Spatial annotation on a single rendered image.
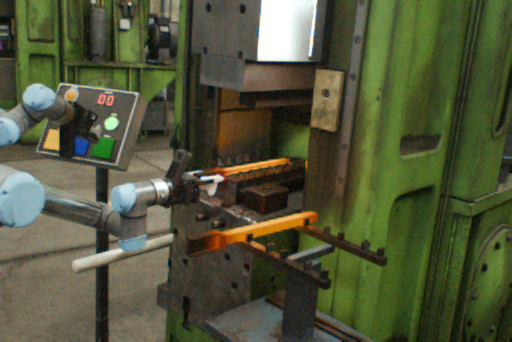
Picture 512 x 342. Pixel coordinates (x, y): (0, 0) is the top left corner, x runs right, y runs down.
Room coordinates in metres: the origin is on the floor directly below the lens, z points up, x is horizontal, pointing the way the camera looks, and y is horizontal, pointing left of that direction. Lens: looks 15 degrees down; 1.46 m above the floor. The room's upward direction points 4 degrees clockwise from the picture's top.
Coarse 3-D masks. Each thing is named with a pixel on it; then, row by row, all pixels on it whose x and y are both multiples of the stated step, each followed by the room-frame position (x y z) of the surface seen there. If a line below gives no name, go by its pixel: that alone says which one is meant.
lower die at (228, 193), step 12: (276, 156) 2.04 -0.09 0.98; (288, 156) 2.01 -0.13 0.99; (204, 168) 1.77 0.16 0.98; (264, 168) 1.77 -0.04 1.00; (288, 168) 1.82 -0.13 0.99; (228, 180) 1.63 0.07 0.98; (240, 180) 1.62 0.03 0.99; (252, 180) 1.66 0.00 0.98; (276, 180) 1.75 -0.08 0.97; (216, 192) 1.67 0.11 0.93; (228, 192) 1.63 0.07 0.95
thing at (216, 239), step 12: (288, 216) 1.38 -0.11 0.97; (300, 216) 1.39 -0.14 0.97; (312, 216) 1.41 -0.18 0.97; (240, 228) 1.26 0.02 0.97; (252, 228) 1.27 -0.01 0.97; (264, 228) 1.29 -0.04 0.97; (276, 228) 1.32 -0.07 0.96; (288, 228) 1.35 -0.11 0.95; (192, 240) 1.14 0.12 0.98; (204, 240) 1.17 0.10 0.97; (216, 240) 1.19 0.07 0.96; (228, 240) 1.21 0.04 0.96; (240, 240) 1.23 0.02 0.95; (192, 252) 1.15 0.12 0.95; (204, 252) 1.16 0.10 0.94
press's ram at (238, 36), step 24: (216, 0) 1.70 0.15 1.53; (240, 0) 1.63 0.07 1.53; (264, 0) 1.58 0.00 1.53; (288, 0) 1.66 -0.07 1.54; (312, 0) 1.69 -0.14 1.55; (192, 24) 1.78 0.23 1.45; (216, 24) 1.70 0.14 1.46; (240, 24) 1.63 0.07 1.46; (264, 24) 1.59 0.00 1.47; (288, 24) 1.66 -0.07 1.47; (312, 24) 1.75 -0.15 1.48; (192, 48) 1.77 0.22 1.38; (216, 48) 1.70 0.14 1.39; (240, 48) 1.62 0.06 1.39; (264, 48) 1.59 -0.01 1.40; (288, 48) 1.67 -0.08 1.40
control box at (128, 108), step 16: (64, 96) 2.00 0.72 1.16; (80, 96) 1.99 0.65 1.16; (96, 96) 1.97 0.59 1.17; (128, 96) 1.94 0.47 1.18; (96, 112) 1.93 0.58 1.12; (112, 112) 1.92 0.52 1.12; (128, 112) 1.90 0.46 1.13; (144, 112) 1.97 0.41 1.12; (48, 128) 1.95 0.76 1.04; (128, 128) 1.87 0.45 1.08; (128, 144) 1.87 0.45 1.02; (64, 160) 1.93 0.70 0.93; (80, 160) 1.86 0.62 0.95; (96, 160) 1.83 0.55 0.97; (112, 160) 1.81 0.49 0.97; (128, 160) 1.87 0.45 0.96
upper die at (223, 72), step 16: (208, 64) 1.72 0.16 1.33; (224, 64) 1.67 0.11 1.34; (240, 64) 1.62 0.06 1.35; (256, 64) 1.65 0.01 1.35; (272, 64) 1.70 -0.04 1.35; (288, 64) 1.75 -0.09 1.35; (304, 64) 1.81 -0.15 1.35; (208, 80) 1.72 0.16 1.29; (224, 80) 1.67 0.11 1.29; (240, 80) 1.62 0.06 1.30; (256, 80) 1.65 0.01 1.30; (272, 80) 1.70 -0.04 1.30; (288, 80) 1.76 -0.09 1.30; (304, 80) 1.82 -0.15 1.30
